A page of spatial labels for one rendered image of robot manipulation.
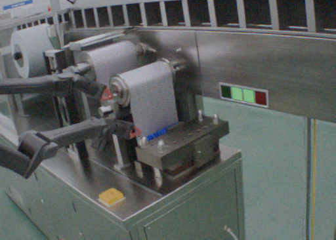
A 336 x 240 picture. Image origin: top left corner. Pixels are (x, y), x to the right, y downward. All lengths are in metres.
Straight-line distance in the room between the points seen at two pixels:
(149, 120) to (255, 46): 0.56
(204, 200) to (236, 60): 0.60
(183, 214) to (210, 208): 0.17
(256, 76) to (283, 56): 0.16
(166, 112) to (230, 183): 0.43
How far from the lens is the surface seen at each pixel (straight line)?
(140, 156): 1.60
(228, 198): 1.79
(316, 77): 1.36
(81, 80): 1.50
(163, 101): 1.71
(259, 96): 1.52
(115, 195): 1.51
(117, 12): 2.19
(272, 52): 1.43
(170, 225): 1.57
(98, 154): 1.94
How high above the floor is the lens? 1.69
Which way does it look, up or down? 20 degrees down
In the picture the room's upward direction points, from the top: 9 degrees counter-clockwise
